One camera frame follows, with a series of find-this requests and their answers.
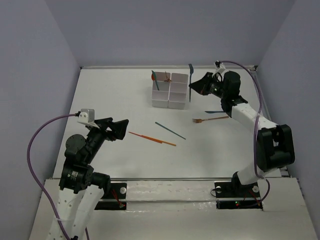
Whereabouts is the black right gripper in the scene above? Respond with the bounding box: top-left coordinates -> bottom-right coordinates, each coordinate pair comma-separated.
188,72 -> 228,100

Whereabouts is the brown fork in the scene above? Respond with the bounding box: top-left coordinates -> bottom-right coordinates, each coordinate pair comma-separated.
165,71 -> 172,82

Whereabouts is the teal spoon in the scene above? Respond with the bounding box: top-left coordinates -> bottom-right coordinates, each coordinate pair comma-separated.
151,70 -> 160,91

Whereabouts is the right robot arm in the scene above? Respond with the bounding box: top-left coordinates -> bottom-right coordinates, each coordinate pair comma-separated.
189,71 -> 295,196

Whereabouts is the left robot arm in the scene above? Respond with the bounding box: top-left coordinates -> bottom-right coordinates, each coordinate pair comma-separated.
46,117 -> 129,240

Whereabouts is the white right divided container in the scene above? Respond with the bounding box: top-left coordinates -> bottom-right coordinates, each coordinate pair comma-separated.
168,73 -> 189,110

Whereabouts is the white divided container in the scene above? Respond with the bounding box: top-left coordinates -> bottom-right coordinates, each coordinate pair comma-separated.
151,71 -> 171,108
168,73 -> 189,110

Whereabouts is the teal knife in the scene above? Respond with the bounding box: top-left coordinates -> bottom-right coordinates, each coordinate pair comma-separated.
204,110 -> 224,114

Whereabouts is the orange fork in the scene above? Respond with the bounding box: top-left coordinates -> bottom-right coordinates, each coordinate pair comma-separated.
192,115 -> 229,124

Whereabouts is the orange chopstick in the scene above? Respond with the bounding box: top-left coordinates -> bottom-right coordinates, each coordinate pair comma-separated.
129,131 -> 163,144

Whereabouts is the white left divided container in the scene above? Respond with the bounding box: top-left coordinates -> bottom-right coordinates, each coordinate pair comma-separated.
151,71 -> 171,108

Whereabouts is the yellow-orange chopstick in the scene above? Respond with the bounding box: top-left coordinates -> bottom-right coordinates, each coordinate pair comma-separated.
141,135 -> 177,147

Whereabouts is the teal chopstick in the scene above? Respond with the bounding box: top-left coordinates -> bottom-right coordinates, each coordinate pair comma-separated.
155,121 -> 186,140

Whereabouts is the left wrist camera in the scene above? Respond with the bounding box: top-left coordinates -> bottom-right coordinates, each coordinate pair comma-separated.
77,108 -> 98,127

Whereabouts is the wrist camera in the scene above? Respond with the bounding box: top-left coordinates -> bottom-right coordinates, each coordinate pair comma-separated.
77,108 -> 98,127
215,61 -> 226,74

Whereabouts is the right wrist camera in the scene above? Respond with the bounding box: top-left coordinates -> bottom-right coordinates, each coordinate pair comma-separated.
215,61 -> 226,74

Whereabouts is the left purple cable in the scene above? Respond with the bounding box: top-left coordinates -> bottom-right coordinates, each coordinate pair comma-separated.
26,113 -> 76,240

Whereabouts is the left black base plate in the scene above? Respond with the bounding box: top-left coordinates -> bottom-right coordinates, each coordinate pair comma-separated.
95,182 -> 127,211

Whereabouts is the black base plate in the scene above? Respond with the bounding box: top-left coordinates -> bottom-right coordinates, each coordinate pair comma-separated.
210,181 -> 263,210
95,182 -> 127,211

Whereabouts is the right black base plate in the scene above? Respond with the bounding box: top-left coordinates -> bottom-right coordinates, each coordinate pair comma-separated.
210,181 -> 263,210

